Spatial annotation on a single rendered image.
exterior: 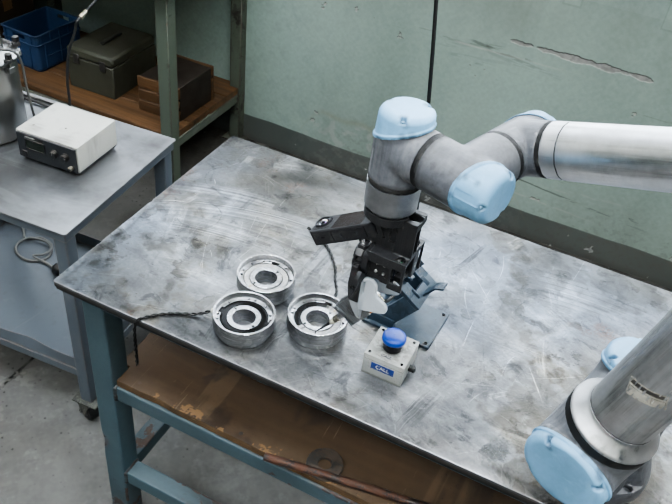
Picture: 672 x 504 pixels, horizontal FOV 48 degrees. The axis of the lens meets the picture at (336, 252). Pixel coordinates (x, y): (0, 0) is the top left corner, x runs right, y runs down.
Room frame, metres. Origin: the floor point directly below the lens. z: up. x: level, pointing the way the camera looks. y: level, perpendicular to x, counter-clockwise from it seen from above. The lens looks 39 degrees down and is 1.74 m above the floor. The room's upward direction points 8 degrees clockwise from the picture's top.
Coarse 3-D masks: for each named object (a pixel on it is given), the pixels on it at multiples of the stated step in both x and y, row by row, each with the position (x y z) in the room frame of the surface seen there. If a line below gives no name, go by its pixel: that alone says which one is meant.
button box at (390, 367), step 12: (372, 348) 0.86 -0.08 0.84; (384, 348) 0.86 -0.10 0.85; (396, 348) 0.86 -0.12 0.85; (408, 348) 0.87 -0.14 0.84; (372, 360) 0.84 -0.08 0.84; (384, 360) 0.83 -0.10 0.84; (396, 360) 0.84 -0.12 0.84; (408, 360) 0.84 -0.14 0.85; (372, 372) 0.84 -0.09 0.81; (384, 372) 0.83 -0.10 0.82; (396, 372) 0.82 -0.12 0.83; (396, 384) 0.82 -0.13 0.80
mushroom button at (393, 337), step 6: (390, 330) 0.87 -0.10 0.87; (396, 330) 0.87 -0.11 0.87; (384, 336) 0.86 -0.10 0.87; (390, 336) 0.86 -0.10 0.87; (396, 336) 0.86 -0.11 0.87; (402, 336) 0.86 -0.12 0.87; (384, 342) 0.85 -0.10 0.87; (390, 342) 0.85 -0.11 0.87; (396, 342) 0.85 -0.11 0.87; (402, 342) 0.85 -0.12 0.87
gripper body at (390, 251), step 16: (368, 208) 0.84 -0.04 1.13; (384, 224) 0.82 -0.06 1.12; (400, 224) 0.82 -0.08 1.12; (416, 224) 0.82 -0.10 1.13; (368, 240) 0.85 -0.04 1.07; (384, 240) 0.84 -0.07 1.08; (400, 240) 0.83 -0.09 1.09; (416, 240) 0.84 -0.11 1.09; (368, 256) 0.83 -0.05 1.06; (384, 256) 0.82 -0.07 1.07; (400, 256) 0.82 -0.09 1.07; (416, 256) 0.85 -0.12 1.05; (368, 272) 0.84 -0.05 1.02; (384, 272) 0.83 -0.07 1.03; (400, 272) 0.81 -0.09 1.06; (400, 288) 0.80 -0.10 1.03
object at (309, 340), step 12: (300, 300) 0.96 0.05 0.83; (312, 300) 0.97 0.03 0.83; (324, 300) 0.97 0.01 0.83; (336, 300) 0.96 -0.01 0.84; (288, 312) 0.92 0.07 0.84; (312, 312) 0.94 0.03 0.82; (324, 312) 0.94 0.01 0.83; (288, 324) 0.90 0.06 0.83; (300, 336) 0.88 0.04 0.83; (312, 336) 0.87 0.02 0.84; (324, 336) 0.87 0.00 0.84; (336, 336) 0.89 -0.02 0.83; (312, 348) 0.88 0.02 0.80; (324, 348) 0.88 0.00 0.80
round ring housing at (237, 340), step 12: (228, 300) 0.94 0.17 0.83; (240, 300) 0.94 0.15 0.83; (252, 300) 0.95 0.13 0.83; (264, 300) 0.94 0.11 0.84; (216, 312) 0.91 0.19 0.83; (228, 312) 0.91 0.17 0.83; (240, 312) 0.92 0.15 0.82; (252, 312) 0.92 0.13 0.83; (216, 324) 0.87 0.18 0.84; (252, 324) 0.89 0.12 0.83; (228, 336) 0.85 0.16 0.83; (240, 336) 0.85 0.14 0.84; (252, 336) 0.86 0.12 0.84; (264, 336) 0.87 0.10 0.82; (240, 348) 0.86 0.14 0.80
